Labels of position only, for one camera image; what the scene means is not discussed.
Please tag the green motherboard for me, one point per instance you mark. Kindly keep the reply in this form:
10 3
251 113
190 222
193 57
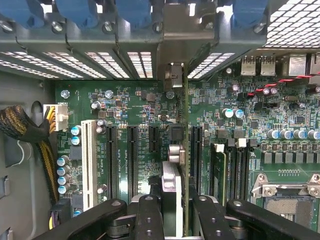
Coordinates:
140 100

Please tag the short black expansion slot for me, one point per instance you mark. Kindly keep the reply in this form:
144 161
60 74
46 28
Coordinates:
153 138

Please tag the silver network port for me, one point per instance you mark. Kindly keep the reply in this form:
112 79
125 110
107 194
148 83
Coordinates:
297 65

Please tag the long black expansion slot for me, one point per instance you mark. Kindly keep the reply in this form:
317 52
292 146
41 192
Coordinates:
197 155
111 162
132 162

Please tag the white PCI expansion slot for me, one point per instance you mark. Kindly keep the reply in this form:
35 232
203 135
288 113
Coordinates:
87 162

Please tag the black RAM slot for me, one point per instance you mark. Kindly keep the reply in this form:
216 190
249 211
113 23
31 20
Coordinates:
240 172
231 172
247 160

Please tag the black power connector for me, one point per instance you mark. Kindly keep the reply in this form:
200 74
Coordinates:
62 210

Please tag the dark RAM stick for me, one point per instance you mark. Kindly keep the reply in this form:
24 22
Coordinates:
220 175

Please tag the silver USB port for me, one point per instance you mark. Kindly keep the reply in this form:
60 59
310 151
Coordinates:
248 66
268 66

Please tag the CPU socket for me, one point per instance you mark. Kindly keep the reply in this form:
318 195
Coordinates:
287 210

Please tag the open black PC case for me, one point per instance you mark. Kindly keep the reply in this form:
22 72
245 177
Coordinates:
75 40

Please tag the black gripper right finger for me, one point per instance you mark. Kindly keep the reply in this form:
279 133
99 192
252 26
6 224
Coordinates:
212 220

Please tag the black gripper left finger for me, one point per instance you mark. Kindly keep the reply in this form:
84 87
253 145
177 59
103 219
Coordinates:
150 220

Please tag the white power connector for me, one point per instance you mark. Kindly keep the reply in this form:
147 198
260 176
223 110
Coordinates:
61 115

